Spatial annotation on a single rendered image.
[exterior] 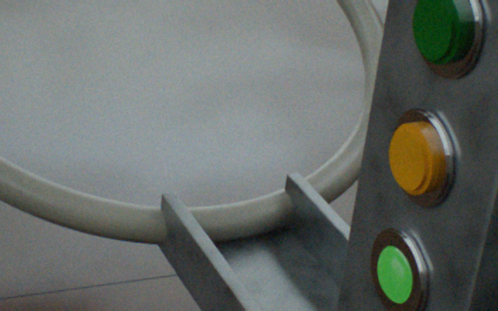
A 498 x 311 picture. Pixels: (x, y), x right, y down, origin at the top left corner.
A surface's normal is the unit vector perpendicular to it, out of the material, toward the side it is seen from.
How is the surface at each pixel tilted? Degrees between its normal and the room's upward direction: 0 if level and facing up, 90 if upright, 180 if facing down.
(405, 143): 90
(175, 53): 0
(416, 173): 90
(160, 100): 0
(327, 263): 90
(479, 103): 90
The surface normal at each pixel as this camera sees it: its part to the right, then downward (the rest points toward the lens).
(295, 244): 0.11, -0.86
